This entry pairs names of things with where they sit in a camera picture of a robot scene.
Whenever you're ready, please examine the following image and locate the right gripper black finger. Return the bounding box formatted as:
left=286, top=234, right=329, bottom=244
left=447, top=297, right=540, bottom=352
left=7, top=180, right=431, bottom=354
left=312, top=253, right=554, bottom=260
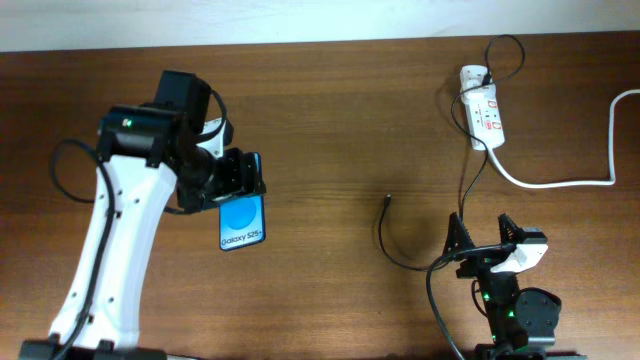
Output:
left=443, top=212, right=475, bottom=255
left=498, top=214, right=523, bottom=244

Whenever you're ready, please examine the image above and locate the blue Galaxy smartphone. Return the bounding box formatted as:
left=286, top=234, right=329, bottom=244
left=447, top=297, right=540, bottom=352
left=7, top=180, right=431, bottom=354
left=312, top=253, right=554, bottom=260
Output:
left=219, top=152, right=266, bottom=252

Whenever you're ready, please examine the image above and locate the black charging cable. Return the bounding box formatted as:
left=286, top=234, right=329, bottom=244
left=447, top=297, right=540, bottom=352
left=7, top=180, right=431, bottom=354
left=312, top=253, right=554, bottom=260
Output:
left=377, top=34, right=527, bottom=273

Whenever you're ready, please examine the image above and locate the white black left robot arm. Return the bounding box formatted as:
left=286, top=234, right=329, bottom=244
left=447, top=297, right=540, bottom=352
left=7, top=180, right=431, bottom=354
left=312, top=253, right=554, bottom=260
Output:
left=19, top=70, right=266, bottom=359

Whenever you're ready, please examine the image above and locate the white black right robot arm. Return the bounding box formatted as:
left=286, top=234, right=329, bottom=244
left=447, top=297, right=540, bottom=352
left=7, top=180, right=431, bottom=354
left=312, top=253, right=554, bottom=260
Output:
left=443, top=213, right=584, bottom=359

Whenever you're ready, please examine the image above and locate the white charger adapter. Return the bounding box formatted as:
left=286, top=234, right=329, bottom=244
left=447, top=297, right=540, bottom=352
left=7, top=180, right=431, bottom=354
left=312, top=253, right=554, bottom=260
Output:
left=460, top=65, right=496, bottom=104

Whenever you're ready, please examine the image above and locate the white power strip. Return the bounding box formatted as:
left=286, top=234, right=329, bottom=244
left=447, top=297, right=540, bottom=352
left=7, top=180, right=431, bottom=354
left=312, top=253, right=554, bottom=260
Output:
left=462, top=85, right=505, bottom=151

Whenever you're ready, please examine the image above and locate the white power strip cord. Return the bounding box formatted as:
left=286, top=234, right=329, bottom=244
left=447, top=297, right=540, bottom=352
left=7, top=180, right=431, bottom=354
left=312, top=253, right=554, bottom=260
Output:
left=485, top=88, right=640, bottom=190

